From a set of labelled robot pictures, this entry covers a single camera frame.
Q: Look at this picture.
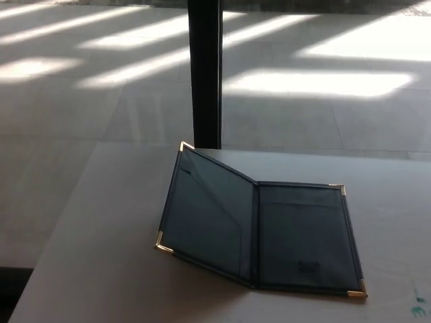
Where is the black vertical pillar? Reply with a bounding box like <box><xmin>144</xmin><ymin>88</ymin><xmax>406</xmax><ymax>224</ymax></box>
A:
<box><xmin>187</xmin><ymin>0</ymin><xmax>224</xmax><ymax>150</ymax></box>

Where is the dark blue gold-cornered diary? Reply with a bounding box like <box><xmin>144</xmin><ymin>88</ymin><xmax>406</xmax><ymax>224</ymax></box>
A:
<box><xmin>154</xmin><ymin>141</ymin><xmax>368</xmax><ymax>299</ymax></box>

